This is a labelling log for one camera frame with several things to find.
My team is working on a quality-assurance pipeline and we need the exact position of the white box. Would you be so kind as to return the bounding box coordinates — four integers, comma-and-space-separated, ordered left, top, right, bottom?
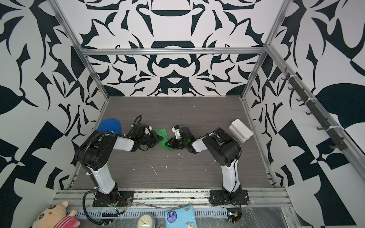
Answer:
229, 119, 253, 143

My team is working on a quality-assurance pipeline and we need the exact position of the small electronics board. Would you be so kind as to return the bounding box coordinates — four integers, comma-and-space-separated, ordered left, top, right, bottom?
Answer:
227, 208, 242, 223

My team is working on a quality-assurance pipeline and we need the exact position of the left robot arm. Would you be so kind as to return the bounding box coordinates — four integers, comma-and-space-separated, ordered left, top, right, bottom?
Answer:
76, 123, 163, 204

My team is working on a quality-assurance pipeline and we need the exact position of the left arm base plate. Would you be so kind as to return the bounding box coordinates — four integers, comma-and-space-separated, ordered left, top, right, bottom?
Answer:
92, 190, 135, 207

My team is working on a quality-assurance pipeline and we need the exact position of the blue cloth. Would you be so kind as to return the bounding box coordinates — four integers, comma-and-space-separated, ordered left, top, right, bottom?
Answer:
97, 118, 122, 135

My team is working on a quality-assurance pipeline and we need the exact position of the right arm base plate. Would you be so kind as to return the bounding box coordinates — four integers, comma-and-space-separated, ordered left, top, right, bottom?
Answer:
209, 188, 250, 206

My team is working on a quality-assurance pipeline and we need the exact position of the green square paper sheet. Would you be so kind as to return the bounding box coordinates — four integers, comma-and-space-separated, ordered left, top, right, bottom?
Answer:
156, 128, 173, 152

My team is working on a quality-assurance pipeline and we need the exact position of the white cable duct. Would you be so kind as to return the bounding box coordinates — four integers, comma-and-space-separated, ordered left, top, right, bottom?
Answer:
87, 207, 228, 219

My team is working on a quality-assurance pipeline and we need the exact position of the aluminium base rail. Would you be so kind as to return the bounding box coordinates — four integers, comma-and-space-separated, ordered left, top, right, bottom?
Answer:
52, 188, 292, 209

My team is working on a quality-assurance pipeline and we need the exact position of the blue booklet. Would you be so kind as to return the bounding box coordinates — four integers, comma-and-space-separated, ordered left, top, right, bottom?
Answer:
164, 206, 198, 228

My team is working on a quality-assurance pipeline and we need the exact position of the plush toy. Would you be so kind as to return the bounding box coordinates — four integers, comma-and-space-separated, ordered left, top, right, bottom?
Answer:
32, 201, 81, 228

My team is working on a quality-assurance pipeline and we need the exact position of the round clock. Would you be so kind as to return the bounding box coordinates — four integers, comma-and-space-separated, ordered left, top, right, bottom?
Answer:
136, 213, 156, 228

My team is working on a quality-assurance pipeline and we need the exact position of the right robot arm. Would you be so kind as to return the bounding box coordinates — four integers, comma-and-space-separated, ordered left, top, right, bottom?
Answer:
165, 126, 241, 200

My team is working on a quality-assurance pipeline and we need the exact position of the black corrugated cable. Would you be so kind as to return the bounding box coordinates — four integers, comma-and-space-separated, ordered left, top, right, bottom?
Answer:
79, 115, 143, 226

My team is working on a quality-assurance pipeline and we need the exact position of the black hook rail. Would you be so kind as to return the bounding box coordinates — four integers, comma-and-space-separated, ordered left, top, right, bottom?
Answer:
282, 67, 348, 151

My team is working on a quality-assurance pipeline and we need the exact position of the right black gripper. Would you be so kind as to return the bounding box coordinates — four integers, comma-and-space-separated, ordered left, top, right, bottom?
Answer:
165, 137, 190, 150

